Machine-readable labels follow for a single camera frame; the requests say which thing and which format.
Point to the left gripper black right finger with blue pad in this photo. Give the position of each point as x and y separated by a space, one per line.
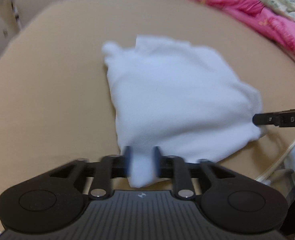
182 173

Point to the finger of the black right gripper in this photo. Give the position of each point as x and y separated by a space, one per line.
263 119

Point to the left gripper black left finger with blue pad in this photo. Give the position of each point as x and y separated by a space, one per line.
95 179

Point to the white small garment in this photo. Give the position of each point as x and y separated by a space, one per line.
182 98

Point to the pink floral quilt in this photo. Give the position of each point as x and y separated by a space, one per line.
260 18

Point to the wall power outlet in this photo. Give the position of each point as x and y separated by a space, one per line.
5 33

